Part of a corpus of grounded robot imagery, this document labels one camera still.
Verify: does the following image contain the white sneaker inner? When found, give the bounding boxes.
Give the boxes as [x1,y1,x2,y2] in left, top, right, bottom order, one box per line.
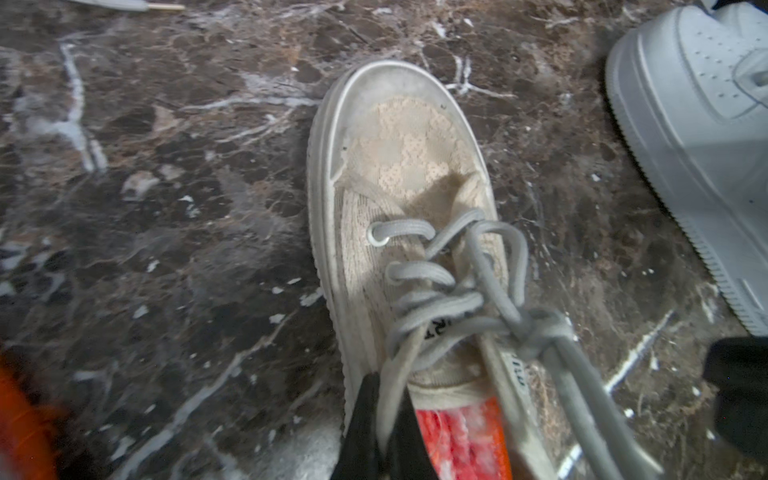
[605,1,767,336]

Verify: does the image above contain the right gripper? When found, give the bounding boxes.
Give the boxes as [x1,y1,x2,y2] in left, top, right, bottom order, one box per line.
[703,336,767,462]

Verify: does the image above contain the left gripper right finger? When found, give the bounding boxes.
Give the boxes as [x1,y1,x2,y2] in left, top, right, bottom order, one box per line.
[385,390,439,480]

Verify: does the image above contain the red insole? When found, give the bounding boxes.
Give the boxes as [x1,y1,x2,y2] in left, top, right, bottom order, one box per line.
[416,398,513,480]
[1,361,64,480]

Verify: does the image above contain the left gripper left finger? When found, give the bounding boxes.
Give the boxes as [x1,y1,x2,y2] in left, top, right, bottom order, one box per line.
[330,373,380,480]

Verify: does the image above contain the beige sneaker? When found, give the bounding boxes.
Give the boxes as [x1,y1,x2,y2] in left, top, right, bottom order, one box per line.
[307,60,662,479]

